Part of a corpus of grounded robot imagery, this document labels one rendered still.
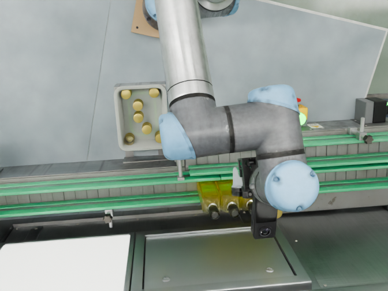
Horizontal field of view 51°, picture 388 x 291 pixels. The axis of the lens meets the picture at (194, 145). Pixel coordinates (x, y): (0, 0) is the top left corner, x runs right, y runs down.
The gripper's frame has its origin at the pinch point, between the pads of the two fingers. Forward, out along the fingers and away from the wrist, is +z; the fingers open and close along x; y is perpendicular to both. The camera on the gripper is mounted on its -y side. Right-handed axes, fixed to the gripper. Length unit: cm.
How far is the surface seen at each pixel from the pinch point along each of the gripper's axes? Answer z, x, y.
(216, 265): 22.7, 6.7, -21.9
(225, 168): 40.6, -0.7, 4.6
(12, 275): 25, 63, -20
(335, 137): 42, -39, 12
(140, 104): 46, 26, 29
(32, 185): 44, 63, 5
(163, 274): 20.5, 21.6, -22.4
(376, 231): 40, -49, -20
